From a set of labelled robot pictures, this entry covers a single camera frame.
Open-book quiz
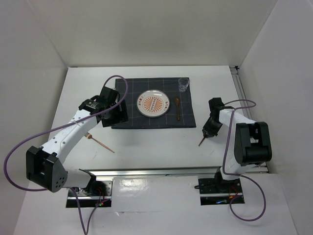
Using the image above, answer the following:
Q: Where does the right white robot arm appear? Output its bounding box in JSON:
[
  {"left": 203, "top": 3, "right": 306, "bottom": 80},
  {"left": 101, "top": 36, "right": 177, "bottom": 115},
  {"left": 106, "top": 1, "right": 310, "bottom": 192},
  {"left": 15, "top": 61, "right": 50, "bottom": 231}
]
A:
[{"left": 202, "top": 97, "right": 272, "bottom": 192}]

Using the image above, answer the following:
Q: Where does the brown wooden spoon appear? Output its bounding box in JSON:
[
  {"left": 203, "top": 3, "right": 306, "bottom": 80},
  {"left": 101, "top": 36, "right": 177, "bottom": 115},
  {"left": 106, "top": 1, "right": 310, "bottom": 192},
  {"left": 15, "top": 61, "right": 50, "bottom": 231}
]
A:
[{"left": 174, "top": 96, "right": 180, "bottom": 121}]

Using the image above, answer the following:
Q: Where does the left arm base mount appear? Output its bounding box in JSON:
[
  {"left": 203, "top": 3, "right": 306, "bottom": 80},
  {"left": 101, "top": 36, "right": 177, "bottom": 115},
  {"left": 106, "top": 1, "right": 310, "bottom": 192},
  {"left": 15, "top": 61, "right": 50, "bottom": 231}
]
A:
[{"left": 65, "top": 175, "right": 113, "bottom": 208}]

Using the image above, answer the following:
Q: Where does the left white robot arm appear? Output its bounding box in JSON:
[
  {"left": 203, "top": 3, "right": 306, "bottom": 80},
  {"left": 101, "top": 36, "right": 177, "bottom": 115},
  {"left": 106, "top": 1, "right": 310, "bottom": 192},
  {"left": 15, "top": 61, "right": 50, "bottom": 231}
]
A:
[{"left": 26, "top": 87, "right": 128, "bottom": 195}]

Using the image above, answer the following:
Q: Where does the dark checked cloth placemat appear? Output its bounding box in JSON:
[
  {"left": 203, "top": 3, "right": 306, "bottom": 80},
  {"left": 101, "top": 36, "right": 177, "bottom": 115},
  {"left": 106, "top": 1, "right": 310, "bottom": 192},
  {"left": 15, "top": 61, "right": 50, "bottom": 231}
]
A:
[{"left": 112, "top": 77, "right": 196, "bottom": 130}]

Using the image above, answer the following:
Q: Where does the aluminium rail right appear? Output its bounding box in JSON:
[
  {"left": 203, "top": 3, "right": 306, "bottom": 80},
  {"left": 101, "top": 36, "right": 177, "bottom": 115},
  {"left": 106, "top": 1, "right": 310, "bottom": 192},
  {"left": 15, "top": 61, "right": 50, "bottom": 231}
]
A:
[{"left": 229, "top": 66, "right": 269, "bottom": 173}]

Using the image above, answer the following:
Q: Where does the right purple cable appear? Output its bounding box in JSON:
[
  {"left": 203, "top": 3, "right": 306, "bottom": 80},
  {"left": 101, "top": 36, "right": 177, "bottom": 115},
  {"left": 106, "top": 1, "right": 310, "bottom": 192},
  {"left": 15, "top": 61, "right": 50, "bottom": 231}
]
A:
[{"left": 222, "top": 99, "right": 268, "bottom": 222}]

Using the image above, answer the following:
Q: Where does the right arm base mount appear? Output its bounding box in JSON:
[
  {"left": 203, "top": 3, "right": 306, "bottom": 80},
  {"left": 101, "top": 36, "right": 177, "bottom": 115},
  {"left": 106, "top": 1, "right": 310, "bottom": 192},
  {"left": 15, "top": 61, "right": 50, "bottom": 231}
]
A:
[{"left": 194, "top": 172, "right": 245, "bottom": 206}]

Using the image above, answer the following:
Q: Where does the purple cable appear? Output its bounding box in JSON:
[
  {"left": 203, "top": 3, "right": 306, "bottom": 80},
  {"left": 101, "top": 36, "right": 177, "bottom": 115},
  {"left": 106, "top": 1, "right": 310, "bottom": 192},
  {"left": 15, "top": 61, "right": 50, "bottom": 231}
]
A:
[
  {"left": 3, "top": 75, "right": 129, "bottom": 235},
  {"left": 222, "top": 99, "right": 268, "bottom": 222}
]

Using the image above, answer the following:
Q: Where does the clear glass cup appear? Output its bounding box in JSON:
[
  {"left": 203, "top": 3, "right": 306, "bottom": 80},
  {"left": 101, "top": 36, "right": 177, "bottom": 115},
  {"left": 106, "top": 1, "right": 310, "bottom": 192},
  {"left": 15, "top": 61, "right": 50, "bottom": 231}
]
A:
[{"left": 178, "top": 77, "right": 189, "bottom": 92}]

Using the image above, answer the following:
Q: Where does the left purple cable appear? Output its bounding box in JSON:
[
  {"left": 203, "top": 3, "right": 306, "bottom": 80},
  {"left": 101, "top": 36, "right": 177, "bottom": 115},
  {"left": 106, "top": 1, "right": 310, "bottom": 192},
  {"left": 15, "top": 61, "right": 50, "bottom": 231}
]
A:
[{"left": 3, "top": 75, "right": 129, "bottom": 235}]

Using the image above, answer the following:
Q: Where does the white plate orange sunburst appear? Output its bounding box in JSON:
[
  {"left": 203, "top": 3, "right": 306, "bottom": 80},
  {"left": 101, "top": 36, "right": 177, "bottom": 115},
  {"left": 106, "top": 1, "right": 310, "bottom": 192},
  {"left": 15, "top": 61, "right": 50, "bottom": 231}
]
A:
[{"left": 136, "top": 90, "right": 170, "bottom": 118}]

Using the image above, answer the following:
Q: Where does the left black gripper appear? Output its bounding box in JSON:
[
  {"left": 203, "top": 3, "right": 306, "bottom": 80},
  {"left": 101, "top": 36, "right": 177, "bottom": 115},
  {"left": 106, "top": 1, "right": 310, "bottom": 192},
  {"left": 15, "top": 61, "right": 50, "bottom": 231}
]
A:
[{"left": 101, "top": 99, "right": 129, "bottom": 127}]

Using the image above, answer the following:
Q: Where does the copper fork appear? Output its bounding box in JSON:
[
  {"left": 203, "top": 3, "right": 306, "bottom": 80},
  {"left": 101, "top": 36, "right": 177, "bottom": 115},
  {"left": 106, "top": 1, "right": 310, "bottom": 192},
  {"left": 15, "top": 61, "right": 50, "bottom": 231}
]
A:
[{"left": 85, "top": 132, "right": 115, "bottom": 153}]

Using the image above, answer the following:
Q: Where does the aluminium rail front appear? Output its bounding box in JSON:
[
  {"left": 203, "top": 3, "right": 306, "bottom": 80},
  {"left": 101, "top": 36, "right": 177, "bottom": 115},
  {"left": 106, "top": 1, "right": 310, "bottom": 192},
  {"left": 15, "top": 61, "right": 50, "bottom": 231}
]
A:
[{"left": 78, "top": 165, "right": 269, "bottom": 177}]

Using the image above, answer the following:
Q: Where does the aluminium rail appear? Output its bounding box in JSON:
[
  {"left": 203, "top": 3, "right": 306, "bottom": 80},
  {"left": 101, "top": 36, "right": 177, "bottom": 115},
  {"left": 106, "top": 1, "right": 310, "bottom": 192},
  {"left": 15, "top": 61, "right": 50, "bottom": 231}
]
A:
[
  {"left": 229, "top": 66, "right": 269, "bottom": 173},
  {"left": 78, "top": 165, "right": 269, "bottom": 177}
]

